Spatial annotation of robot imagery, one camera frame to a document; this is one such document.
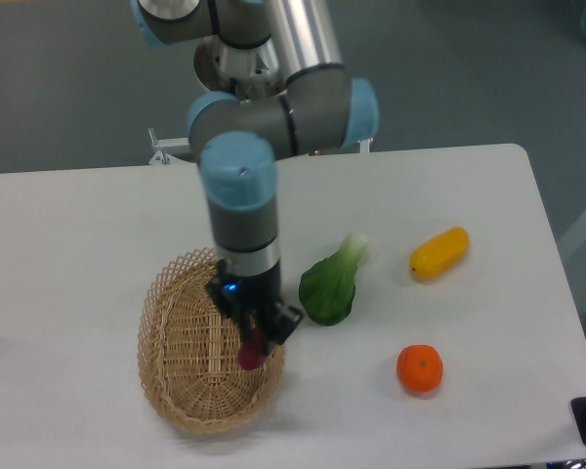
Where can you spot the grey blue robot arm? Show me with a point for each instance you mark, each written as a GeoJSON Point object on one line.
{"type": "Point", "coordinates": [280, 89]}

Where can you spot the purple sweet potato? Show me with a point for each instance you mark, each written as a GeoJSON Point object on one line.
{"type": "Point", "coordinates": [253, 350]}

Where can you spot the oval wicker basket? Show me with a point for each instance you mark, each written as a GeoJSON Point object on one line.
{"type": "Point", "coordinates": [187, 354]}

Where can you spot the yellow mango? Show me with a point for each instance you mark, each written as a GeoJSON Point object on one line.
{"type": "Point", "coordinates": [439, 254]}

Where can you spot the green bok choy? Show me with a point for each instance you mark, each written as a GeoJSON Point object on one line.
{"type": "Point", "coordinates": [328, 288]}

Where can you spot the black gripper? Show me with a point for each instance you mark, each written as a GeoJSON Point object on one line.
{"type": "Point", "coordinates": [236, 297]}

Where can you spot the orange tangerine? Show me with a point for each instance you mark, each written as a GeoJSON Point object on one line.
{"type": "Point", "coordinates": [419, 368]}

